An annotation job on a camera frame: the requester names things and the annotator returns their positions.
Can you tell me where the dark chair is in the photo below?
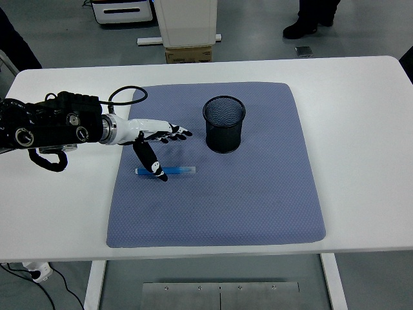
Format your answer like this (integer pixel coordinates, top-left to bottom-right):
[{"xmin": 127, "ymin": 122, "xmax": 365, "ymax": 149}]
[{"xmin": 399, "ymin": 45, "xmax": 413, "ymax": 88}]

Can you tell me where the black mesh pen holder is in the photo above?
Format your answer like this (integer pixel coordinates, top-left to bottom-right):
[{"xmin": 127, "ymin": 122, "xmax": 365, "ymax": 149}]
[{"xmin": 202, "ymin": 95, "xmax": 247, "ymax": 154}]

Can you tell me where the white table leg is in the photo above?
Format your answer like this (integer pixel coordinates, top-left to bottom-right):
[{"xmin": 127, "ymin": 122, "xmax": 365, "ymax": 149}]
[
  {"xmin": 319, "ymin": 253, "xmax": 348, "ymax": 310},
  {"xmin": 83, "ymin": 260, "xmax": 107, "ymax": 310}
]

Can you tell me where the blue marker with clear cap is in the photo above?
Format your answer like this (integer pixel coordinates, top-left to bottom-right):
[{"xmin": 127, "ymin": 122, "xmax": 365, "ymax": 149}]
[{"xmin": 134, "ymin": 165, "xmax": 197, "ymax": 177}]

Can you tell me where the grey metal frame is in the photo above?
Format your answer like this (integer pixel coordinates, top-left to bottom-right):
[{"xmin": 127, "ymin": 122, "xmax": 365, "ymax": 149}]
[{"xmin": 0, "ymin": 50, "xmax": 20, "ymax": 77}]

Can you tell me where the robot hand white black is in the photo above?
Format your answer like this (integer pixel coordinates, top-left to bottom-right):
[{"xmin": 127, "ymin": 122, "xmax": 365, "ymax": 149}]
[{"xmin": 116, "ymin": 118, "xmax": 194, "ymax": 183}]

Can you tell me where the blue-grey textured mat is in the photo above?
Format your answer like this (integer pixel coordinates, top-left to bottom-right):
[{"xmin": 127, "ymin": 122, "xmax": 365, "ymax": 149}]
[{"xmin": 106, "ymin": 82, "xmax": 326, "ymax": 249}]

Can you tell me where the white base bar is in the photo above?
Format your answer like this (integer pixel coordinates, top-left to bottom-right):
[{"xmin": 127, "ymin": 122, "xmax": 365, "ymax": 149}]
[{"xmin": 137, "ymin": 33, "xmax": 223, "ymax": 46}]

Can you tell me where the black cable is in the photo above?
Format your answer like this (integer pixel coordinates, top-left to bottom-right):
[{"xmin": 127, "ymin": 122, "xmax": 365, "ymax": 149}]
[
  {"xmin": 0, "ymin": 263, "xmax": 55, "ymax": 310},
  {"xmin": 50, "ymin": 267, "xmax": 86, "ymax": 310}
]

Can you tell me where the person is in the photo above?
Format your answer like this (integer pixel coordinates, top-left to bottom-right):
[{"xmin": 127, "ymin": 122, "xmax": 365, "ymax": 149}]
[
  {"xmin": 0, "ymin": 6, "xmax": 43, "ymax": 70},
  {"xmin": 282, "ymin": 0, "xmax": 341, "ymax": 40}
]

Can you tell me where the white power strip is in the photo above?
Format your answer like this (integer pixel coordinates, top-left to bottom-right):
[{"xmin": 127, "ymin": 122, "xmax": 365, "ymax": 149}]
[{"xmin": 21, "ymin": 262, "xmax": 53, "ymax": 284}]

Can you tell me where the cardboard box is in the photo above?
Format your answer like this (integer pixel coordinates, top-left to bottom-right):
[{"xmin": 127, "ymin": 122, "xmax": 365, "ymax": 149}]
[{"xmin": 165, "ymin": 46, "xmax": 213, "ymax": 65}]

